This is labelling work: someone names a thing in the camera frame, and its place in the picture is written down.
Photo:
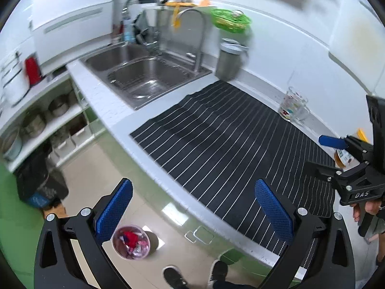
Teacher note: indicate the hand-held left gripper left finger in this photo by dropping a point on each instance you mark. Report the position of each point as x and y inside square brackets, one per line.
[115, 210]

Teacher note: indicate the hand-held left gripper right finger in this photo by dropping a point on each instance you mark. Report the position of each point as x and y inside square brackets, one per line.
[273, 210]

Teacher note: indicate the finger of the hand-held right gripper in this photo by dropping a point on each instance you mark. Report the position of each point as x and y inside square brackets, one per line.
[329, 140]
[321, 170]

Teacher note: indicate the orange label jar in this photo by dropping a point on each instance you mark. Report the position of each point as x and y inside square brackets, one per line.
[343, 157]

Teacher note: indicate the translucent pink wastebasket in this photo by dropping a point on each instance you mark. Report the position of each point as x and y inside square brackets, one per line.
[132, 246]

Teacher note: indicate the person's right hand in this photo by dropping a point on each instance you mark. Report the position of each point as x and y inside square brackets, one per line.
[372, 208]

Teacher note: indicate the red wrapper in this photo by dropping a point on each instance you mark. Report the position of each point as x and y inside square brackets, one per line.
[130, 238]

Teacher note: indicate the yellow object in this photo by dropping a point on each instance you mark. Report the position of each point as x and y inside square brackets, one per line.
[362, 135]

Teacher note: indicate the printed glass measuring cup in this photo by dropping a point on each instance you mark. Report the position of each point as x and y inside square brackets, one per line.
[291, 105]

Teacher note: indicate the black two-compartment pedal bin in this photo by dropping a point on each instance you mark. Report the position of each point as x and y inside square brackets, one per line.
[42, 183]

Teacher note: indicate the black white-striped mat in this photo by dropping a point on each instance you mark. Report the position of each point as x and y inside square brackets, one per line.
[228, 144]

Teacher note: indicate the person's dark trouser leg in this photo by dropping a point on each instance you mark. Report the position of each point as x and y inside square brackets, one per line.
[237, 285]

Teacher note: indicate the person's left black shoe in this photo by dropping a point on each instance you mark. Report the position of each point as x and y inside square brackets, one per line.
[175, 278]

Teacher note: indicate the stainless steel steamer pot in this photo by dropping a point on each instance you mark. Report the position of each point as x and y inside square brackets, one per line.
[33, 125]

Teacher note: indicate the steel frying pan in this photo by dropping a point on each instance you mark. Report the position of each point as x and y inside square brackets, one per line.
[59, 106]

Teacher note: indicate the pale blue plastic basin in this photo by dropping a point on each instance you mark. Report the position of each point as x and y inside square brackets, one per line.
[12, 147]

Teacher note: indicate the steel lidded canister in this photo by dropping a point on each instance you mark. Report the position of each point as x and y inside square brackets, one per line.
[228, 63]

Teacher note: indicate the white open shelf unit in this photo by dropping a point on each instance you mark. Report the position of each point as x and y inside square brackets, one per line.
[45, 96]

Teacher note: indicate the stainless steel double sink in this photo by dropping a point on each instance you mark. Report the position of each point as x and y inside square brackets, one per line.
[144, 78]

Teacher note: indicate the green plastic basket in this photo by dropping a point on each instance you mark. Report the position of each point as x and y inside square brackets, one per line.
[230, 19]

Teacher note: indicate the red container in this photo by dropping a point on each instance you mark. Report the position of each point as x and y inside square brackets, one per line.
[32, 70]

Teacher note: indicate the tall curved steel faucet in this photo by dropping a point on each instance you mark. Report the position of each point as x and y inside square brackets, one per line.
[200, 36]

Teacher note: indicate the blue dish soap bottle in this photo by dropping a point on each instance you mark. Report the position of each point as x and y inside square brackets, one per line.
[128, 31]

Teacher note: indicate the white countertop appliance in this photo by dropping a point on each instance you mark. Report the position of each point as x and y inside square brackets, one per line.
[72, 21]

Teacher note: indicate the small curved steel faucet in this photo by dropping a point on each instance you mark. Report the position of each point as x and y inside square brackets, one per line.
[132, 0]

